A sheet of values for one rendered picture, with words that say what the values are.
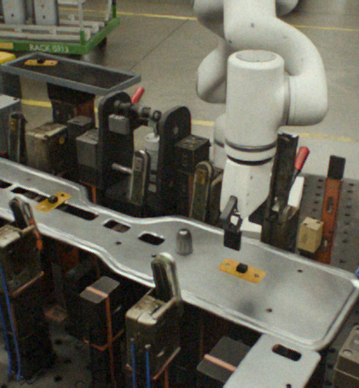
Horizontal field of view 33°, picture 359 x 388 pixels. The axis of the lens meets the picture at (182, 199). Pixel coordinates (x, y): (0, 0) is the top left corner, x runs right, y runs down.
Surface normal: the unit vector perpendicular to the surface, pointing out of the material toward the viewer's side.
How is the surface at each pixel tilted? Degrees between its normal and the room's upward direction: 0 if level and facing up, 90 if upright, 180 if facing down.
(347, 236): 0
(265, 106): 90
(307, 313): 0
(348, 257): 0
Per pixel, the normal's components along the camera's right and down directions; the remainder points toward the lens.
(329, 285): 0.00, -0.86
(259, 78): 0.04, 0.51
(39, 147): -0.54, 0.43
